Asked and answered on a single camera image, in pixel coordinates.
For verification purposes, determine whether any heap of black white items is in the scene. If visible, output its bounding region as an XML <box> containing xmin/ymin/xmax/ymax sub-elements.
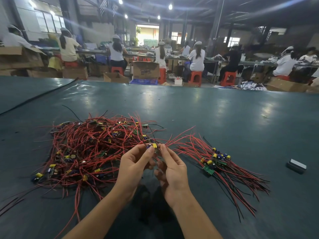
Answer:
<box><xmin>238</xmin><ymin>81</ymin><xmax>267</xmax><ymax>91</ymax></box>

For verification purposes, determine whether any yellow sack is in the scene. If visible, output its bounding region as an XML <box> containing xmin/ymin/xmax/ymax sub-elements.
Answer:
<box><xmin>48</xmin><ymin>56</ymin><xmax>64</xmax><ymax>71</ymax></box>

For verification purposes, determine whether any person's right forearm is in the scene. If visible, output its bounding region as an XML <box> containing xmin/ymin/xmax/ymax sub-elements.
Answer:
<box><xmin>167</xmin><ymin>192</ymin><xmax>223</xmax><ymax>239</ymax></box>

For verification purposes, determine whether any pile of red-wired boards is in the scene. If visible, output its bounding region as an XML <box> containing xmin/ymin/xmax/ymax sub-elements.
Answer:
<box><xmin>0</xmin><ymin>113</ymin><xmax>170</xmax><ymax>237</ymax></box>

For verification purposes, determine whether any person's left forearm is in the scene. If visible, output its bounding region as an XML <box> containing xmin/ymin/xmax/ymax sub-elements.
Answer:
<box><xmin>62</xmin><ymin>189</ymin><xmax>135</xmax><ymax>239</ymax></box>

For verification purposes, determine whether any sorted bundle of wired boards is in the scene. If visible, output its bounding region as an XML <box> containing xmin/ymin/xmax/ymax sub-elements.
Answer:
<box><xmin>167</xmin><ymin>129</ymin><xmax>271</xmax><ymax>219</ymax></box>

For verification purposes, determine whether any blue plastic crate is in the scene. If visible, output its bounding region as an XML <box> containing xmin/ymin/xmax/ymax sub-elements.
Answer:
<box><xmin>130</xmin><ymin>78</ymin><xmax>159</xmax><ymax>86</ymax></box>

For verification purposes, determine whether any small black grey block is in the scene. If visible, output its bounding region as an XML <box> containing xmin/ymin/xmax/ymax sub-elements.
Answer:
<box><xmin>286</xmin><ymin>159</ymin><xmax>307</xmax><ymax>174</ymax></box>

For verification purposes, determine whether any person's right hand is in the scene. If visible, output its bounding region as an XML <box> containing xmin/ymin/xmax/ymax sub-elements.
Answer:
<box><xmin>154</xmin><ymin>143</ymin><xmax>191</xmax><ymax>207</ymax></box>

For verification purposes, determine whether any grid window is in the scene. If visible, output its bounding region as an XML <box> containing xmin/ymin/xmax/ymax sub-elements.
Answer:
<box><xmin>34</xmin><ymin>7</ymin><xmax>65</xmax><ymax>33</ymax></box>

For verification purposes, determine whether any large open cardboard box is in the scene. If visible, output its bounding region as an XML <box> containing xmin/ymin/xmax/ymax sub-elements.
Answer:
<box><xmin>0</xmin><ymin>46</ymin><xmax>45</xmax><ymax>69</ymax></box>

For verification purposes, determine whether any person's left hand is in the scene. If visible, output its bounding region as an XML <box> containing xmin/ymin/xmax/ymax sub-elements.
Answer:
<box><xmin>114</xmin><ymin>144</ymin><xmax>156</xmax><ymax>197</ymax></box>

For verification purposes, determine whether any dark green table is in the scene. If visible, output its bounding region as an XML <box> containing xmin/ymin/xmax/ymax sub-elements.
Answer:
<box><xmin>0</xmin><ymin>76</ymin><xmax>319</xmax><ymax>239</ymax></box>

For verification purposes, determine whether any red wire with yellow connector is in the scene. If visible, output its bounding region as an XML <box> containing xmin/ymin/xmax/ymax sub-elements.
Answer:
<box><xmin>142</xmin><ymin>127</ymin><xmax>196</xmax><ymax>157</ymax></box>

